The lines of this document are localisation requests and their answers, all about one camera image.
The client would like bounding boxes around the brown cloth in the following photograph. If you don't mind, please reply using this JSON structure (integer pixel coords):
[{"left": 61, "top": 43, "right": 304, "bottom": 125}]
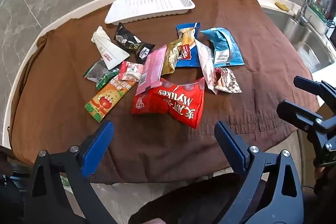
[{"left": 9, "top": 0, "right": 319, "bottom": 185}]

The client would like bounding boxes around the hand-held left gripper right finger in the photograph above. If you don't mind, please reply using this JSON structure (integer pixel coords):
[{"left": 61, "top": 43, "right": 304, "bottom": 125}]
[{"left": 214, "top": 120, "right": 305, "bottom": 224}]

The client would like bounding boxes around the white plastic tray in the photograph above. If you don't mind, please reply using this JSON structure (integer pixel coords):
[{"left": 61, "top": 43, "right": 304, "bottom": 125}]
[{"left": 104, "top": 0, "right": 196, "bottom": 26}]

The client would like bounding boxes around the pink snack packet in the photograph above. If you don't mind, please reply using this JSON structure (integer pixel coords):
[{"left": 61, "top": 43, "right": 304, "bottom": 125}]
[{"left": 135, "top": 44, "right": 168, "bottom": 96}]

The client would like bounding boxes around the white-orange long snack packet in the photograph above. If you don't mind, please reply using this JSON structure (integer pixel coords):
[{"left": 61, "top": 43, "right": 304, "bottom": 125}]
[{"left": 194, "top": 38, "right": 219, "bottom": 95}]

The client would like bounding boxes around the gold snack packet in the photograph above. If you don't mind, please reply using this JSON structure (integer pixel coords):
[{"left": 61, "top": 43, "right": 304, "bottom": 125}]
[{"left": 161, "top": 39, "right": 184, "bottom": 75}]

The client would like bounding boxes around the steel faucet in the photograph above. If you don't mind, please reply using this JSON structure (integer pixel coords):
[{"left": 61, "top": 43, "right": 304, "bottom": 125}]
[{"left": 297, "top": 0, "right": 317, "bottom": 26}]

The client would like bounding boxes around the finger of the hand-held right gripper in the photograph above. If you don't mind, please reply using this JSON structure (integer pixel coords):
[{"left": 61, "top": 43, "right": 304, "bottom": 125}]
[
  {"left": 293, "top": 76, "right": 336, "bottom": 119},
  {"left": 276, "top": 100, "right": 336, "bottom": 168}
]

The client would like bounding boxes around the large red snack packet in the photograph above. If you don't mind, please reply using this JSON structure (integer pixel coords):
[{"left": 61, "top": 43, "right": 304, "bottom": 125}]
[{"left": 131, "top": 77, "right": 205, "bottom": 130}]

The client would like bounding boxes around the orange-green snack packet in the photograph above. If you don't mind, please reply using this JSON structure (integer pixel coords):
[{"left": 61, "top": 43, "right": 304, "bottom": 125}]
[{"left": 84, "top": 74, "right": 137, "bottom": 123}]

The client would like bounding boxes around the dark green snack packet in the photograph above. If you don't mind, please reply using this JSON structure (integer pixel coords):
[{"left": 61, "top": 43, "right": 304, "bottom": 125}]
[{"left": 83, "top": 58, "right": 120, "bottom": 90}]

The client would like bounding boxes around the light blue snack packet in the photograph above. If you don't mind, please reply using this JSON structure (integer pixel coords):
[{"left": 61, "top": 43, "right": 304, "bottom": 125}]
[{"left": 200, "top": 27, "right": 246, "bottom": 67}]

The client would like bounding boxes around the blue cookie packet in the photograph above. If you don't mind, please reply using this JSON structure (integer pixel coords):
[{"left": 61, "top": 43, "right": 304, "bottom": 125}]
[{"left": 175, "top": 22, "right": 204, "bottom": 68}]

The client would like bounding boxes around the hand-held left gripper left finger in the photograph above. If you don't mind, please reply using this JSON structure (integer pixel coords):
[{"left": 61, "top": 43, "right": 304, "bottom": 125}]
[{"left": 25, "top": 119, "right": 117, "bottom": 224}]

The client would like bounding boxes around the black snack packet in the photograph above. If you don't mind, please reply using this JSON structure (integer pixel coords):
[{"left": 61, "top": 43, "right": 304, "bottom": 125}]
[{"left": 113, "top": 22, "right": 155, "bottom": 64}]

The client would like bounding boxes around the steel sink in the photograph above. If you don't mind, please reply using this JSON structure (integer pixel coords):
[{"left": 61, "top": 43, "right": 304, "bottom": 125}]
[{"left": 262, "top": 7, "right": 336, "bottom": 73}]

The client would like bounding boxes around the white triangular snack packet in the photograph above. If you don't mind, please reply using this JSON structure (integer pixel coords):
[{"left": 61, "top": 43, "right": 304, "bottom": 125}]
[{"left": 91, "top": 26, "right": 130, "bottom": 69}]

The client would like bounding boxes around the small red-white candy packet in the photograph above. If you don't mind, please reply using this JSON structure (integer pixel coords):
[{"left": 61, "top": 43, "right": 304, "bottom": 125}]
[{"left": 118, "top": 61, "right": 144, "bottom": 82}]

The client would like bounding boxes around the white-green utensil drainer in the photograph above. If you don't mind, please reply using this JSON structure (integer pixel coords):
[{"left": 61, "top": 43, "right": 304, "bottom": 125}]
[{"left": 304, "top": 2, "right": 332, "bottom": 35}]

